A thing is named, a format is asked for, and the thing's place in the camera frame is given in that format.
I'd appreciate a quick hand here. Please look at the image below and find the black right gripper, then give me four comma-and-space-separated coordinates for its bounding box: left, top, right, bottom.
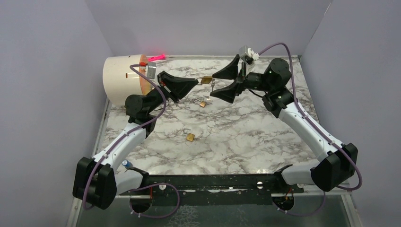
210, 54, 273, 103

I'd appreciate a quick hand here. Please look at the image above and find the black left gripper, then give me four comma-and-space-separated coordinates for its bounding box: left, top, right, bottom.
146, 70, 199, 114

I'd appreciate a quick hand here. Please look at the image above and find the brass padlock with key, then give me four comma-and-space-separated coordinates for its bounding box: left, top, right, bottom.
196, 76, 215, 92

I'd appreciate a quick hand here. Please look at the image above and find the brass padlock long shackle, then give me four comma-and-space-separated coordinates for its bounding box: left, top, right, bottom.
192, 96, 211, 108

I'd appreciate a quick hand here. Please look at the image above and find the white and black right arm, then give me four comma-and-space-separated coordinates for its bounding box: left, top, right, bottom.
210, 55, 358, 192

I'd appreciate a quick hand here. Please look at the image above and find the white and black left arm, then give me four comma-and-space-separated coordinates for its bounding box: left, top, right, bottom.
72, 71, 199, 210

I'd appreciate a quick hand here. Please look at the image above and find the pink marker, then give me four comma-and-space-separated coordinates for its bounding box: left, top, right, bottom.
148, 54, 166, 62

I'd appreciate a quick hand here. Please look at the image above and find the small brass padlock centre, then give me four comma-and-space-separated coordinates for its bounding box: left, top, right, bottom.
183, 128, 195, 142

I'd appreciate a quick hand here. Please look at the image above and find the cream cylindrical container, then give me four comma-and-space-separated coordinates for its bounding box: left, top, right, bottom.
103, 54, 153, 106

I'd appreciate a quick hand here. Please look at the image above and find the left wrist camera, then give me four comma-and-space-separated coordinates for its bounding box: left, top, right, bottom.
146, 62, 157, 79

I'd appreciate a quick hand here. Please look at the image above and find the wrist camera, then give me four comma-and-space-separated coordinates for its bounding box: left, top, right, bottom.
239, 45, 260, 65
146, 62, 157, 79

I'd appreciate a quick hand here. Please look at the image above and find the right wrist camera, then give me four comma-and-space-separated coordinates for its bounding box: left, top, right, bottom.
239, 45, 260, 65

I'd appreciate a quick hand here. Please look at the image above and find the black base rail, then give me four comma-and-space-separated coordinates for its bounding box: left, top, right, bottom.
120, 174, 304, 206

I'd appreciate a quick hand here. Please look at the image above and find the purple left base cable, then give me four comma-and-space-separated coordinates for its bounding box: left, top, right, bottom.
129, 183, 181, 219

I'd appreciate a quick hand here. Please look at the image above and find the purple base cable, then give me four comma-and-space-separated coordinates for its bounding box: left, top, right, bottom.
271, 188, 326, 218
129, 183, 181, 219

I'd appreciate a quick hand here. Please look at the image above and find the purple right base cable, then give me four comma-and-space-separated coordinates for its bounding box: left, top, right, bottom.
271, 188, 326, 218

